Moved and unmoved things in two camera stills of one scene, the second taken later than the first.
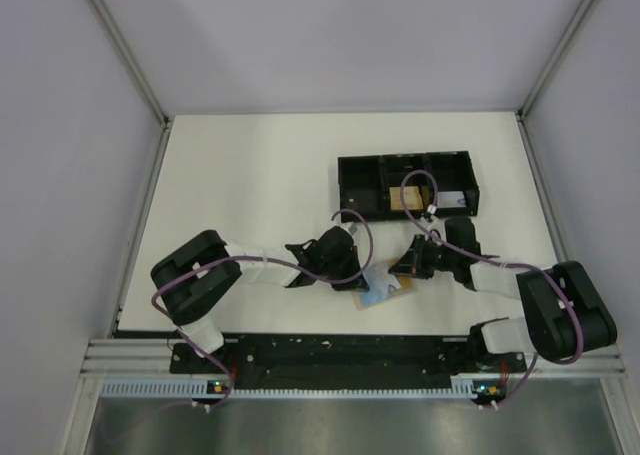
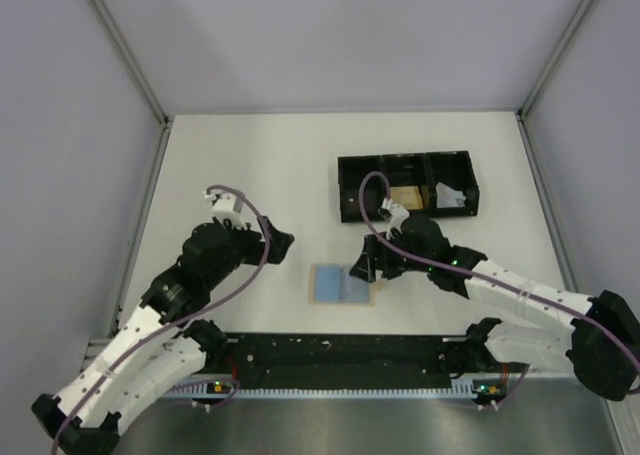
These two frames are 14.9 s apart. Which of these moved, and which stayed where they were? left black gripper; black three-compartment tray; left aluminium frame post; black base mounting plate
Moved: left black gripper
Stayed: black base mounting plate; black three-compartment tray; left aluminium frame post
